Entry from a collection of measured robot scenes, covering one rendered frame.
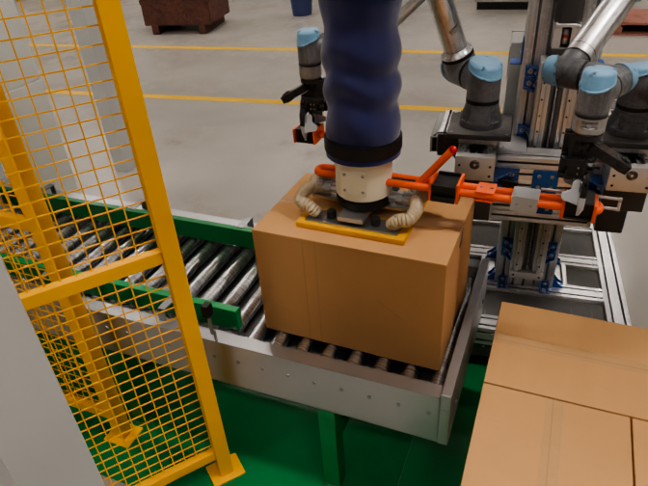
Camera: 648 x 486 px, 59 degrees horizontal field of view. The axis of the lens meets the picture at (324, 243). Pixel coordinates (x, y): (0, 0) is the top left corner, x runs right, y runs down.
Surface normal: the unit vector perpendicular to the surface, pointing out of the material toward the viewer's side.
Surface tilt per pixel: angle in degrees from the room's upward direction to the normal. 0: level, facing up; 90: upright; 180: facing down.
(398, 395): 90
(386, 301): 90
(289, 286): 90
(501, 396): 0
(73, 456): 90
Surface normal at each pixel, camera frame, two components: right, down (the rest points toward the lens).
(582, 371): -0.06, -0.83
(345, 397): -0.37, 0.53
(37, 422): 0.93, 0.16
